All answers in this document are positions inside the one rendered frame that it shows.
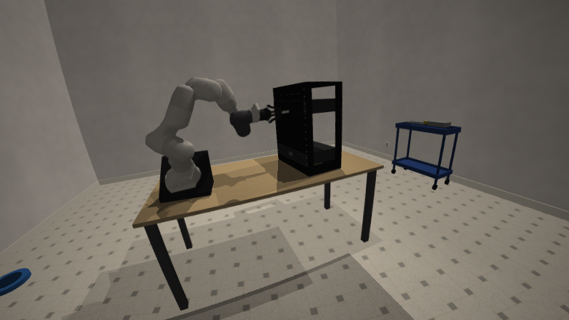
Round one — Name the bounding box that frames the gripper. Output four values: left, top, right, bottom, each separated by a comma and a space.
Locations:
259, 105, 289, 123

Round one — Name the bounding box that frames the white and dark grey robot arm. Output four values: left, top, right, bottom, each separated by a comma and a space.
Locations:
145, 77, 260, 193

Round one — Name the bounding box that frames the black server rack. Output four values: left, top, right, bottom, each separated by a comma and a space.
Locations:
273, 81, 342, 177

